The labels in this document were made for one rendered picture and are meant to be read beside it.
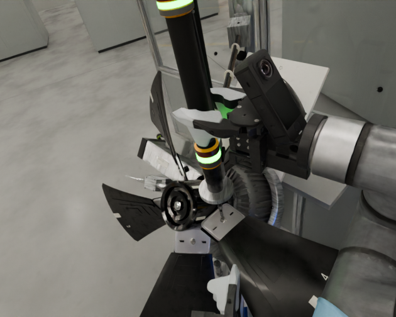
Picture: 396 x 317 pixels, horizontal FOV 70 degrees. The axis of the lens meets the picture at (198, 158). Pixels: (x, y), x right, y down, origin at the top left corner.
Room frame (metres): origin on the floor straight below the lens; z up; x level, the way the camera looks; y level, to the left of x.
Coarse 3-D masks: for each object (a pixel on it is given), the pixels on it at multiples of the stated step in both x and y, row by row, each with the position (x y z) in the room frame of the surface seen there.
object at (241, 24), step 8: (240, 16) 1.00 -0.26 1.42; (248, 16) 0.98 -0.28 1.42; (232, 24) 0.95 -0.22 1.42; (240, 24) 0.93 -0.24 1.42; (248, 24) 0.91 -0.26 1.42; (232, 32) 0.92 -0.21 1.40; (240, 32) 0.91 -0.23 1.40; (248, 32) 0.91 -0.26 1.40; (232, 40) 0.92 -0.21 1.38; (240, 40) 0.92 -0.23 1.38; (248, 40) 0.91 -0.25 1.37
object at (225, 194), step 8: (224, 152) 0.41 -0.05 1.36; (224, 176) 0.40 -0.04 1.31; (200, 184) 0.40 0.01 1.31; (224, 184) 0.38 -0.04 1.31; (232, 184) 0.38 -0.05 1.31; (200, 192) 0.38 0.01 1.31; (208, 192) 0.37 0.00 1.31; (224, 192) 0.36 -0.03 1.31; (232, 192) 0.36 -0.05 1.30; (208, 200) 0.35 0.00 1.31; (216, 200) 0.35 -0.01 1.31; (224, 200) 0.35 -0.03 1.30
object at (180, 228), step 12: (180, 180) 0.47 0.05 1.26; (192, 180) 0.48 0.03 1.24; (168, 192) 0.47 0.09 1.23; (180, 192) 0.44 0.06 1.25; (192, 192) 0.42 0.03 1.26; (168, 204) 0.45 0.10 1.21; (192, 204) 0.40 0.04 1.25; (204, 204) 0.41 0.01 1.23; (216, 204) 0.44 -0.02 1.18; (168, 216) 0.43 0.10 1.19; (180, 216) 0.41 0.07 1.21; (192, 216) 0.39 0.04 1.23; (180, 228) 0.39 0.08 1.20; (192, 228) 0.39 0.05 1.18
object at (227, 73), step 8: (200, 24) 0.46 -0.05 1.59; (200, 32) 0.46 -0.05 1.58; (200, 40) 0.46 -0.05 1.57; (232, 48) 0.82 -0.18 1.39; (232, 56) 0.74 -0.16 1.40; (208, 64) 0.46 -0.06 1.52; (232, 64) 0.70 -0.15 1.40; (208, 72) 0.46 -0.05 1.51; (224, 72) 0.66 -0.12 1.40; (232, 72) 0.66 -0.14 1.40; (208, 80) 0.46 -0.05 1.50; (224, 80) 0.63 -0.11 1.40; (232, 80) 0.66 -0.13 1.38
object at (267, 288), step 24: (240, 240) 0.32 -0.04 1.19; (264, 240) 0.31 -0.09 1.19; (288, 240) 0.30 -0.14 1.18; (240, 264) 0.27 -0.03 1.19; (264, 264) 0.26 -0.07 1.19; (288, 264) 0.25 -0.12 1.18; (312, 264) 0.24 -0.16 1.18; (240, 288) 0.23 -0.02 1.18; (264, 288) 0.22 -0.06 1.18; (288, 288) 0.21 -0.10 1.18; (312, 288) 0.20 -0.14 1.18; (264, 312) 0.19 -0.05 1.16; (288, 312) 0.18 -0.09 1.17; (312, 312) 0.17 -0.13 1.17
